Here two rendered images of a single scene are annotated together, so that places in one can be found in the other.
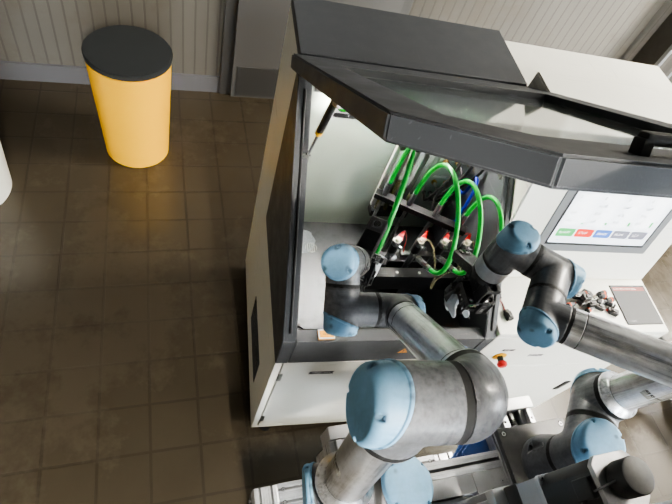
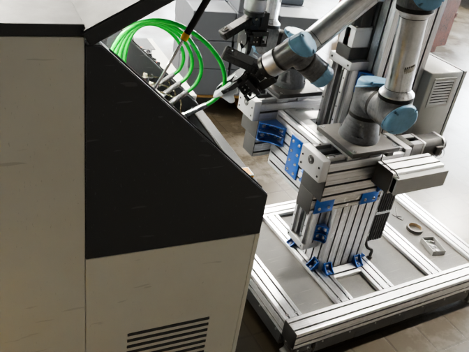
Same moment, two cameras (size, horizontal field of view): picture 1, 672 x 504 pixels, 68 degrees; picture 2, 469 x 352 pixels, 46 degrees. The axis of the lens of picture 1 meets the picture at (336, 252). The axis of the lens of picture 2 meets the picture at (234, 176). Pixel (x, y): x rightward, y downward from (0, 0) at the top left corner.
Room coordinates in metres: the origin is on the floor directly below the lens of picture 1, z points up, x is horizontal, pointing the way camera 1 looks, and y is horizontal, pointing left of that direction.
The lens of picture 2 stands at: (0.79, 1.52, 1.91)
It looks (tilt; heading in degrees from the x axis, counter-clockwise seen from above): 31 degrees down; 269
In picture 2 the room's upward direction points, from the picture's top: 9 degrees clockwise
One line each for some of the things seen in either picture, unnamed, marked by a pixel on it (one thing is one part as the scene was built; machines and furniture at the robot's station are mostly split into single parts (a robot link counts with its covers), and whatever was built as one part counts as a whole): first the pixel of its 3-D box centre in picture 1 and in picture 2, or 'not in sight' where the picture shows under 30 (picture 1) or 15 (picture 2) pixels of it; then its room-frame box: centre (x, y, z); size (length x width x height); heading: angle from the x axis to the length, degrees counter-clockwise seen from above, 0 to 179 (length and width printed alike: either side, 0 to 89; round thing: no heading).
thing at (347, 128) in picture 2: not in sight; (361, 123); (0.31, -0.32, 1.09); 0.15 x 0.15 x 0.10
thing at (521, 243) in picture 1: (512, 247); not in sight; (0.77, -0.34, 1.53); 0.09 x 0.08 x 0.11; 81
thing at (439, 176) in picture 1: (458, 163); not in sight; (1.36, -0.26, 1.20); 0.13 x 0.03 x 0.31; 116
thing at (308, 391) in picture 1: (351, 393); not in sight; (0.79, -0.27, 0.44); 0.65 x 0.02 x 0.68; 116
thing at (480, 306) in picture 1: (477, 287); (253, 28); (0.76, -0.34, 1.37); 0.09 x 0.08 x 0.12; 26
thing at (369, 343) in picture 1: (386, 344); (219, 160); (0.81, -0.27, 0.87); 0.62 x 0.04 x 0.16; 116
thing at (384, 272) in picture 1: (409, 276); not in sight; (1.08, -0.27, 0.91); 0.34 x 0.10 x 0.15; 116
